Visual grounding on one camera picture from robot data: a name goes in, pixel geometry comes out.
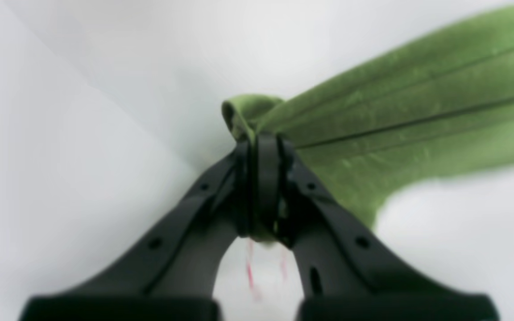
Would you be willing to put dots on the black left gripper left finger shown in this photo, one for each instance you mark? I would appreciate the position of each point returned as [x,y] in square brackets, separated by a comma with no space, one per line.
[170,273]

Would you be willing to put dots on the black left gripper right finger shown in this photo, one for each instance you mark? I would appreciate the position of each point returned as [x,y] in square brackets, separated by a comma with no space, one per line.
[347,274]

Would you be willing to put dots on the green T-shirt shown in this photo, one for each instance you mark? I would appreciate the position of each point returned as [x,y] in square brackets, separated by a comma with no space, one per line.
[440,106]

